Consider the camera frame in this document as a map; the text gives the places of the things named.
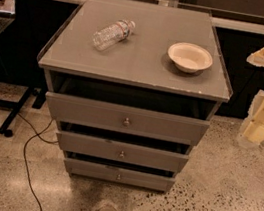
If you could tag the grey top drawer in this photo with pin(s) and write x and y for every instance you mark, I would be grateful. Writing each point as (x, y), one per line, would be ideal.
(117, 117)

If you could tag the black side table frame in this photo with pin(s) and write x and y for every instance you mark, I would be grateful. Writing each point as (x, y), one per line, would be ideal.
(15, 106)

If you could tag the grey drawer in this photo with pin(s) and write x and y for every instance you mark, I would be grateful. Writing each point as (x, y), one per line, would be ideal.
(119, 151)
(117, 117)
(119, 175)

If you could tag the grey drawer cabinet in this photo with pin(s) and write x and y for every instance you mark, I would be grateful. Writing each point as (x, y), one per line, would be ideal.
(136, 72)

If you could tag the grey middle drawer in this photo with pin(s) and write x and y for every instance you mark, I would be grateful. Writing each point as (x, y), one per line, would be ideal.
(119, 151)

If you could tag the white paper bowl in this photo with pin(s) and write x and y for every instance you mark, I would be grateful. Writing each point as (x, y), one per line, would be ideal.
(190, 58)

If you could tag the clear plastic water bottle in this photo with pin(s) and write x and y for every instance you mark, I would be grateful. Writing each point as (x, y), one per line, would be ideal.
(112, 34)

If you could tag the grey bottom drawer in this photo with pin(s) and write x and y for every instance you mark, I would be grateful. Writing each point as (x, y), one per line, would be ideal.
(119, 175)

